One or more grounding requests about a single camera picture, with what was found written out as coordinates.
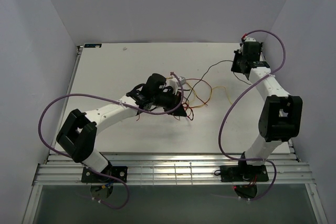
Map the left blue logo sticker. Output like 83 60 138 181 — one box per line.
84 44 102 48

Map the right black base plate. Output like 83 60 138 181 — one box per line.
216 165 269 182

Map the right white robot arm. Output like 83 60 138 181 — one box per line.
230 37 303 182

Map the yellow wire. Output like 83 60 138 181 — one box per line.
181 77 233 109

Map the black wire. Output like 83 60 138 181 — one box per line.
183 60 254 104

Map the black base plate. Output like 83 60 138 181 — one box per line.
81 166 128 183
216 165 269 182

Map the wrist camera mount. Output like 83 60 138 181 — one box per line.
168 77 186 94
241 34 256 43

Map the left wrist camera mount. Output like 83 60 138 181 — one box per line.
168 77 186 94

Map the aluminium rail frame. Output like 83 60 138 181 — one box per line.
22 44 329 224

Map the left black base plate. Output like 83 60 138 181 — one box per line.
81 166 128 183

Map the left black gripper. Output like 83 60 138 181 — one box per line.
151 89 186 116

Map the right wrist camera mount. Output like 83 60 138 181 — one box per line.
241 34 256 43

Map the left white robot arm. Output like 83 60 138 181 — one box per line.
56 73 187 182

